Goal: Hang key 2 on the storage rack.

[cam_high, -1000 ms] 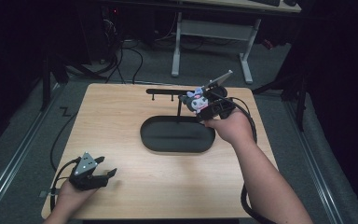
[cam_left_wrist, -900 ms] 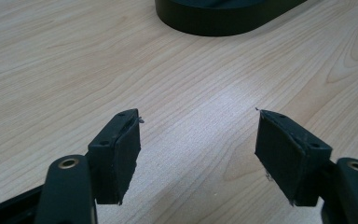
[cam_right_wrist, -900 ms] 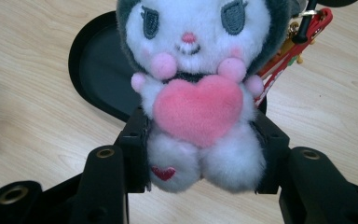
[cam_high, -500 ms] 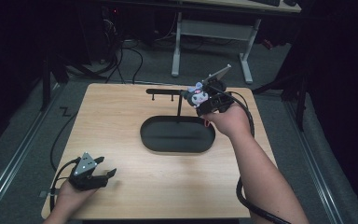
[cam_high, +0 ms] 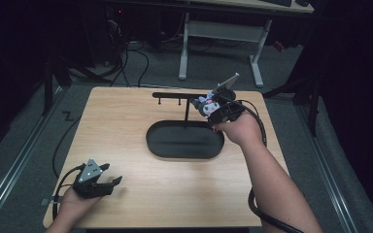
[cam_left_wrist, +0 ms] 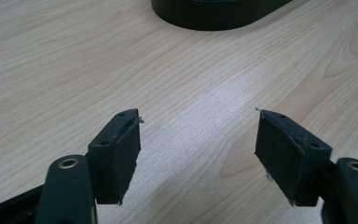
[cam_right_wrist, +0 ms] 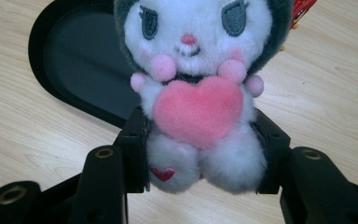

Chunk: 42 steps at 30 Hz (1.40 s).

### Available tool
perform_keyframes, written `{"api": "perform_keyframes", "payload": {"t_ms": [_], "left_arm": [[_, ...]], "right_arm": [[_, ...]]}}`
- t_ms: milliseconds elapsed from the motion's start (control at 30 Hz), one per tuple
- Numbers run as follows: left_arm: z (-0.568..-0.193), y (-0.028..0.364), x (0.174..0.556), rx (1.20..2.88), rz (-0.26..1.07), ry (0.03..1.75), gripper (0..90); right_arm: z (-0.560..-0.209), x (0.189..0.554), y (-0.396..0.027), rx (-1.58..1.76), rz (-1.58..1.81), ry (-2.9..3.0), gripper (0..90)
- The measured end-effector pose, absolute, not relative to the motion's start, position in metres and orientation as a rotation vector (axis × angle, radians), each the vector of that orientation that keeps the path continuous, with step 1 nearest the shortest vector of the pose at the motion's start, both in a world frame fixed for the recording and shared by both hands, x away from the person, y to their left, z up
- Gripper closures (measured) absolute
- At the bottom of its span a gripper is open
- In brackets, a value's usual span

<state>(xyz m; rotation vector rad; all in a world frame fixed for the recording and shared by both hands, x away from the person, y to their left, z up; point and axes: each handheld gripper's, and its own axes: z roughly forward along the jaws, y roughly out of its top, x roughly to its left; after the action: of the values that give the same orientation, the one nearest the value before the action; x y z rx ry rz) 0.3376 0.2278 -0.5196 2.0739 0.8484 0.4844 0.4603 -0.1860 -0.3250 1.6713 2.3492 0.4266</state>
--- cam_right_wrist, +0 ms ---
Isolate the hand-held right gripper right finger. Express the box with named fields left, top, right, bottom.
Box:
left=251, top=109, right=358, bottom=224

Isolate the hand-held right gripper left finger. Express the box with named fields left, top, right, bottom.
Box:
left=68, top=106, right=152, bottom=224

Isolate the black oval tray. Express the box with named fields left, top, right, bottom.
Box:
left=28, top=0, right=143, bottom=129

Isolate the white plush toy with heart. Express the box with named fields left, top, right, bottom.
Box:
left=113, top=0, right=294, bottom=195

